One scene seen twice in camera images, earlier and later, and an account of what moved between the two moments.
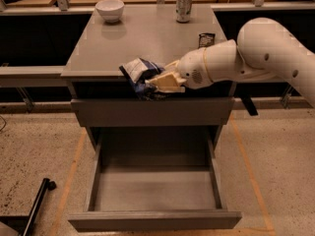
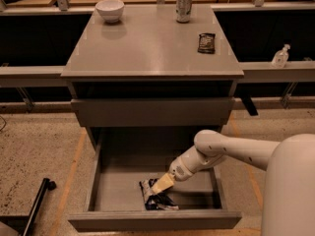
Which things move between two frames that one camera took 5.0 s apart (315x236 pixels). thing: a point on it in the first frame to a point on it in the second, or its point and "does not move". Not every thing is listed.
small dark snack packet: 206,39 does not move
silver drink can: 183,6 does not move
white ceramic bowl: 110,9 does not move
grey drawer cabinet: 112,34 does not move
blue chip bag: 139,72 to 159,201
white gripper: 192,69 to 177,170
